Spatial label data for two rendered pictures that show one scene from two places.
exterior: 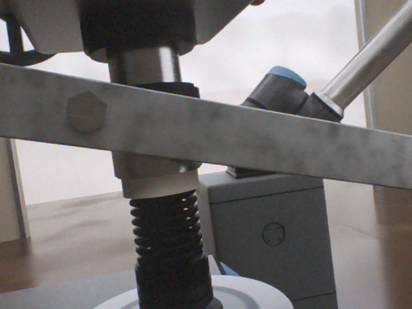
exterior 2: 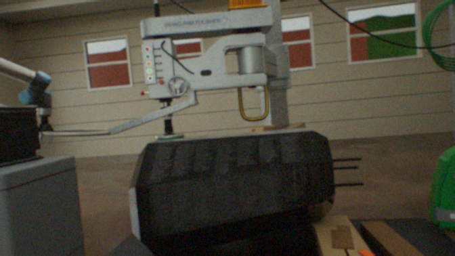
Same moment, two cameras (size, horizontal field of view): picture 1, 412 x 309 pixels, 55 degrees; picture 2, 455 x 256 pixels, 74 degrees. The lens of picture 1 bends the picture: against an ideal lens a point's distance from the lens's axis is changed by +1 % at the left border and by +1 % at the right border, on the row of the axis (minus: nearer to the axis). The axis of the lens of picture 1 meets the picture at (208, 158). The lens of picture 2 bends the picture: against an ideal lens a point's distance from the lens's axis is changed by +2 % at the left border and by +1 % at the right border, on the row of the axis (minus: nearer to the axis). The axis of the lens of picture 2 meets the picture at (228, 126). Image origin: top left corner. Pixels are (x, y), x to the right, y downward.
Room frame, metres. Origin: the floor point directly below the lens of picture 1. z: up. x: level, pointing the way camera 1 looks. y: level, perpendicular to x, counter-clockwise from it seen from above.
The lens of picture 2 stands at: (2.43, 1.10, 0.99)
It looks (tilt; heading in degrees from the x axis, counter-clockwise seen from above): 3 degrees down; 196
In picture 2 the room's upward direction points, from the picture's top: 5 degrees counter-clockwise
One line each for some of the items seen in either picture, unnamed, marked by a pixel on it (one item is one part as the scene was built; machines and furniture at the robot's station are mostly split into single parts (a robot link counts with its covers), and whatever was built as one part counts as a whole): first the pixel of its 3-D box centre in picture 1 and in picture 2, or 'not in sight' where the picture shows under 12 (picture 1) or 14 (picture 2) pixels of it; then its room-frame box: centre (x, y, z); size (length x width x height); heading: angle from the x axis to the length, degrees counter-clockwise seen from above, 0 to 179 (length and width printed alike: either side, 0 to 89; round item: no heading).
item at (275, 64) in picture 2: not in sight; (265, 66); (-0.27, 0.73, 1.36); 0.74 x 0.34 x 0.25; 174
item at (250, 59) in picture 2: not in sight; (250, 61); (0.18, 0.68, 1.34); 0.19 x 0.19 x 0.20
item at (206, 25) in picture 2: not in sight; (206, 28); (0.26, 0.38, 1.62); 0.96 x 0.25 x 0.17; 106
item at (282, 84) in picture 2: not in sight; (271, 68); (-0.47, 0.75, 1.36); 0.35 x 0.35 x 0.41
